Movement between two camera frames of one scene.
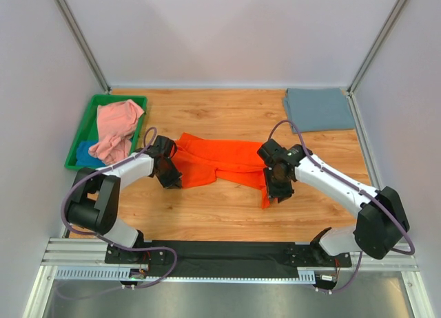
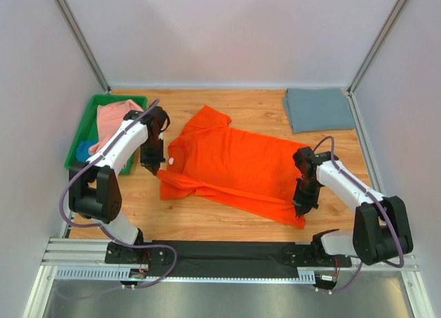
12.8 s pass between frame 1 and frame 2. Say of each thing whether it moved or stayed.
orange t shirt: moved
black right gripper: moved
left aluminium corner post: stayed
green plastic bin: stayed
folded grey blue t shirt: stayed
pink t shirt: stayed
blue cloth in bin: stayed
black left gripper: moved
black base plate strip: stayed
